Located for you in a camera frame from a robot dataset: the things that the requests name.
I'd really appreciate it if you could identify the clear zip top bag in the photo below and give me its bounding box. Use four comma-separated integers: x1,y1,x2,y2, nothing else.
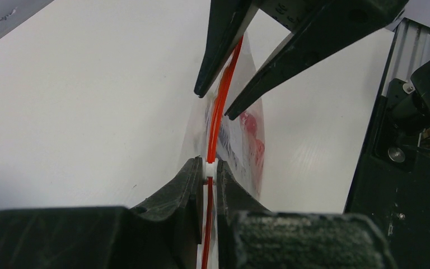
179,33,266,269

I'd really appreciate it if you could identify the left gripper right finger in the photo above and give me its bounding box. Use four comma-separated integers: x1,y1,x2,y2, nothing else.
216,161,396,268

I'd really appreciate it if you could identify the aluminium frame rail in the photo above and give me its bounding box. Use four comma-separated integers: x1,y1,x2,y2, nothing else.
379,17,430,96

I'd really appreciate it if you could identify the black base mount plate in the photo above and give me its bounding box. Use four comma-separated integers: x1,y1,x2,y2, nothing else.
345,78,430,268

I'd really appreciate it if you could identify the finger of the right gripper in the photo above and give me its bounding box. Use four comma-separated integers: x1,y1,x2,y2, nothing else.
194,0,262,98

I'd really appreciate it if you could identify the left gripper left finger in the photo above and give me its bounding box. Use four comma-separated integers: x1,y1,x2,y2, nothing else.
0,157,203,268

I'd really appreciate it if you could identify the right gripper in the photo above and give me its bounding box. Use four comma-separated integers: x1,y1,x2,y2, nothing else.
225,0,408,120

